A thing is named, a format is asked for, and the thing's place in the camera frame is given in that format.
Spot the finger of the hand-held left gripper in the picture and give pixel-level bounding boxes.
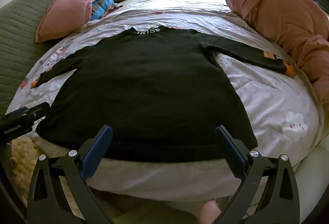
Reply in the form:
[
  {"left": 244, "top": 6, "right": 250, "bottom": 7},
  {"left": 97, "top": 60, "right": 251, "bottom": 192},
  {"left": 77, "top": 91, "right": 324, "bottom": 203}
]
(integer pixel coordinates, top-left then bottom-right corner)
[{"left": 27, "top": 102, "right": 51, "bottom": 119}]

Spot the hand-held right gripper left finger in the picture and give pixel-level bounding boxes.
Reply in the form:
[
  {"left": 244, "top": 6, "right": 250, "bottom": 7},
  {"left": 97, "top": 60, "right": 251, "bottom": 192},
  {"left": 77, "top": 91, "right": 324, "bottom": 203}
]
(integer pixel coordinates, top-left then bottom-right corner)
[{"left": 27, "top": 124, "right": 124, "bottom": 224}]

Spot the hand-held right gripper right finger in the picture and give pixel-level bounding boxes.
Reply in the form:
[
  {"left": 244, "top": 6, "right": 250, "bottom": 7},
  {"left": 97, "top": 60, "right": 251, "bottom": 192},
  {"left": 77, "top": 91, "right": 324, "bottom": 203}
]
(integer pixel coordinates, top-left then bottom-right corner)
[{"left": 214, "top": 125, "right": 301, "bottom": 224}]

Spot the black sweater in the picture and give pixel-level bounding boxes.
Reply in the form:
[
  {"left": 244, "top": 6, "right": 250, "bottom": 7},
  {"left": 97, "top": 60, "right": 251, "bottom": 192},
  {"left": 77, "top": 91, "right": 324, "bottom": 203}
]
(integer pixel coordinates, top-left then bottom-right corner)
[{"left": 31, "top": 25, "right": 295, "bottom": 163}]

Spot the yellow fluffy rug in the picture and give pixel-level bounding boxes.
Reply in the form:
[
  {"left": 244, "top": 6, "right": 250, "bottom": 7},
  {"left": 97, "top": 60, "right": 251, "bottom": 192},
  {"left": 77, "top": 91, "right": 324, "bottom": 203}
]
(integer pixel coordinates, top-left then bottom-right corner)
[{"left": 10, "top": 134, "right": 45, "bottom": 188}]

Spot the white printed bed sheet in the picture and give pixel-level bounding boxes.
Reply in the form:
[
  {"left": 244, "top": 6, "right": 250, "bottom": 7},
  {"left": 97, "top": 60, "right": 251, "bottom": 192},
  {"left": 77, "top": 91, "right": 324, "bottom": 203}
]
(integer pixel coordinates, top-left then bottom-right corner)
[{"left": 6, "top": 0, "right": 322, "bottom": 160}]

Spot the person's foot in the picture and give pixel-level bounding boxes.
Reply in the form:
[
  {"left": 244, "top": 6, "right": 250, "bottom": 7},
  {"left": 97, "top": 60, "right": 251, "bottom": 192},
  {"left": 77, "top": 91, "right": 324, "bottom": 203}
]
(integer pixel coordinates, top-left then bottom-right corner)
[{"left": 199, "top": 199, "right": 223, "bottom": 224}]

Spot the white mattress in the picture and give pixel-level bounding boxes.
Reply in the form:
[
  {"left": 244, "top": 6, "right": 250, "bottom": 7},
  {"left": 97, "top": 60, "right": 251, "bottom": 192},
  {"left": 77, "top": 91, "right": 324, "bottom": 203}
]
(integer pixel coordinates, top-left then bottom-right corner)
[{"left": 36, "top": 134, "right": 257, "bottom": 201}]

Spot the grey quilted headboard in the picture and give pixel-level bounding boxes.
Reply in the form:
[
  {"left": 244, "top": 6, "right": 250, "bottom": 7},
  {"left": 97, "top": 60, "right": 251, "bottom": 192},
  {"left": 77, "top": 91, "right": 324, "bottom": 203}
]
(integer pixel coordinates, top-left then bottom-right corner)
[{"left": 0, "top": 0, "right": 107, "bottom": 114}]

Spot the pink quilted pillow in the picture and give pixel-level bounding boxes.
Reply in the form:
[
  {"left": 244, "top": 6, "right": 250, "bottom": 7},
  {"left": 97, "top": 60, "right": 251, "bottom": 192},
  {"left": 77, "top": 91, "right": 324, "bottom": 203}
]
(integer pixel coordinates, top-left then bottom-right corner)
[{"left": 35, "top": 0, "right": 107, "bottom": 44}]

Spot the blue striped cloth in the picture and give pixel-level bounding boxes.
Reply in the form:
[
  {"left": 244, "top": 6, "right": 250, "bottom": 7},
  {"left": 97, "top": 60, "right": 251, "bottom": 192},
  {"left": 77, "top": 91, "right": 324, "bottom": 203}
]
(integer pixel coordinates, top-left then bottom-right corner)
[{"left": 90, "top": 0, "right": 115, "bottom": 21}]

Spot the pink rolled duvet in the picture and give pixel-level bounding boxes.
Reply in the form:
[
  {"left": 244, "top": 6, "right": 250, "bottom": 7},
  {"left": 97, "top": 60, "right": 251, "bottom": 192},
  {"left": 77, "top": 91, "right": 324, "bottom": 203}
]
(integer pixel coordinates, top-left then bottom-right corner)
[{"left": 224, "top": 0, "right": 329, "bottom": 111}]

